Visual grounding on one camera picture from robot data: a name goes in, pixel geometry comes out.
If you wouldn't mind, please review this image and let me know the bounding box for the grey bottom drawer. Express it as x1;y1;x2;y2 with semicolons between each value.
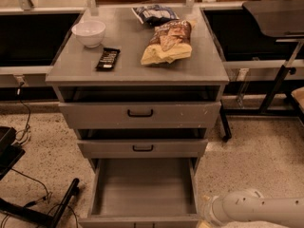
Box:
80;158;200;228

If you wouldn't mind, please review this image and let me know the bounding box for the grey drawer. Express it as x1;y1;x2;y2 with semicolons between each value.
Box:
78;129;208;159
59;94;220;129
80;158;200;228

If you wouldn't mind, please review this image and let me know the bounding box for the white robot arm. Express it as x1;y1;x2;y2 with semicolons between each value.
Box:
202;189;304;228

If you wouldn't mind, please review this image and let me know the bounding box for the grey middle drawer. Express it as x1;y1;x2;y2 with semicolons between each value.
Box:
78;129;208;159

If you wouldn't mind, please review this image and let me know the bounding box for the grey top drawer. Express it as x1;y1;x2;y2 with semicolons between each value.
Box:
59;94;220;129

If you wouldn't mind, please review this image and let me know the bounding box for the grey drawer cabinet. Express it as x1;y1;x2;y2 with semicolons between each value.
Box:
45;6;230;173

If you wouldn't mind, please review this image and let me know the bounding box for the yellow brown chip bag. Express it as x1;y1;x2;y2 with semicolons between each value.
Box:
141;20;197;66

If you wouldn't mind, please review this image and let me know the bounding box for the black candy bar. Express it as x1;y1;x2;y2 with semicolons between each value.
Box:
96;47;121;70

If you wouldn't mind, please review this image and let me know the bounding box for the black equipment stand left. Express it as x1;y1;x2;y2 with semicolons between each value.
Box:
0;125;81;228

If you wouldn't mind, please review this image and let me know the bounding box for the blue chip bag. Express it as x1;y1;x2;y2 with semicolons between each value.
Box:
131;5;179;26

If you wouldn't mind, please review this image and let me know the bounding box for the black stand with tray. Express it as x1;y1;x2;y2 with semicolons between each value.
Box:
220;0;304;142

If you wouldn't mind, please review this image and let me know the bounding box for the white bowl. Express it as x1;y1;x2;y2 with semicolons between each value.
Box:
72;20;105;48

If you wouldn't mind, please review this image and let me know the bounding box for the black cable on floor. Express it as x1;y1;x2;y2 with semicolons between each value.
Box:
14;81;32;145

